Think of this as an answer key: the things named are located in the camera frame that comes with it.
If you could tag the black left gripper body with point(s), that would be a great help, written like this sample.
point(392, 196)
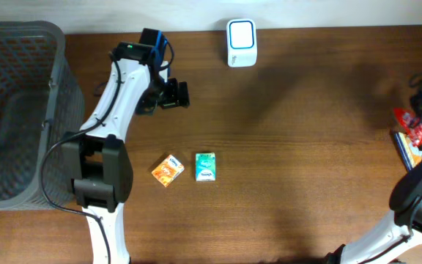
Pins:
point(172, 94)

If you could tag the red candy bag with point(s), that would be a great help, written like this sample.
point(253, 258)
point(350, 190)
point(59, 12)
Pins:
point(403, 118)

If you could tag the yellow snack bag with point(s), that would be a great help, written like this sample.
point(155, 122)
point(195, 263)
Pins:
point(410, 155)

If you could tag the orange tissue pack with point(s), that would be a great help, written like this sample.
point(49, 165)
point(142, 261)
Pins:
point(168, 170)

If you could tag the green tissue pack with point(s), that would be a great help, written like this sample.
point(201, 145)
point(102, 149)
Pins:
point(205, 167)

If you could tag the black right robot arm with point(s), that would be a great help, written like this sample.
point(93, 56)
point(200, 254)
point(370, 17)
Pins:
point(401, 229)

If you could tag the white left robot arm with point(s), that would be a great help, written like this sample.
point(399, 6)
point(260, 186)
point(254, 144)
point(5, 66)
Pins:
point(99, 169)

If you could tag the white barcode scanner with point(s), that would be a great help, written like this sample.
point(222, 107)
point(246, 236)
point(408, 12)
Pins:
point(241, 43)

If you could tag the grey plastic mesh basket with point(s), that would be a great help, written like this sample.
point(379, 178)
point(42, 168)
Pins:
point(40, 100)

